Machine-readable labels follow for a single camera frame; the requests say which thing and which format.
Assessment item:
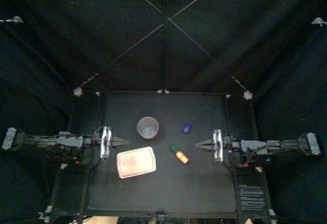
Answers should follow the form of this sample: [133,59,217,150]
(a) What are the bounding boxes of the orange toy carrot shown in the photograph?
[168,144,191,166]

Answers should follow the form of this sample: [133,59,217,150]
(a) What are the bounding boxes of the translucent grey plastic cup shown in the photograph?
[134,116,161,140]

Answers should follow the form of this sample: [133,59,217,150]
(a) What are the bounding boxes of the white printed label sticker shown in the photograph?
[237,184,267,213]

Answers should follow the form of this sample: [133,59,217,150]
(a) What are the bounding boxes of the black cloth backdrop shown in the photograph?
[0,0,327,224]

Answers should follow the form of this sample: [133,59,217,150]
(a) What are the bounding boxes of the thin white diagonal cord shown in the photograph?
[76,0,227,90]
[117,0,249,92]

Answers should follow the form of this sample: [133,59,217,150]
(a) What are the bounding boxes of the silver frame clamp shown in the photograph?
[311,16,327,28]
[0,15,25,25]

